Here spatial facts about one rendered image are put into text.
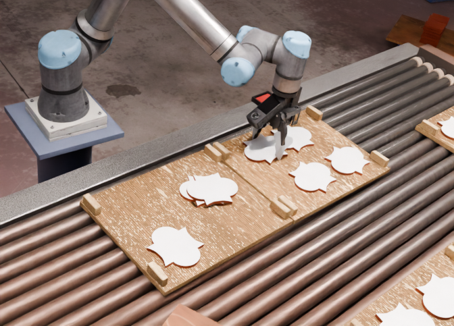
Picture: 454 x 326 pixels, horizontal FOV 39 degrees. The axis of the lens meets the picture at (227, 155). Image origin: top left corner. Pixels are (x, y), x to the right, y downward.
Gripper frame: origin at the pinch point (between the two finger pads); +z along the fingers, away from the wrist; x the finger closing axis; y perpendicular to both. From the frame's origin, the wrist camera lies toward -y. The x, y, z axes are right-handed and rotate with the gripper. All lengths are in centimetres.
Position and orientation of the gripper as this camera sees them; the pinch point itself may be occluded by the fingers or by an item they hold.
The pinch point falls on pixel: (264, 148)
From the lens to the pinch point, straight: 182.7
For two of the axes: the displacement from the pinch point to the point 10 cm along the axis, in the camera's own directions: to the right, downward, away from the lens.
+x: -6.4, -5.3, 5.5
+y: 7.5, -2.8, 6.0
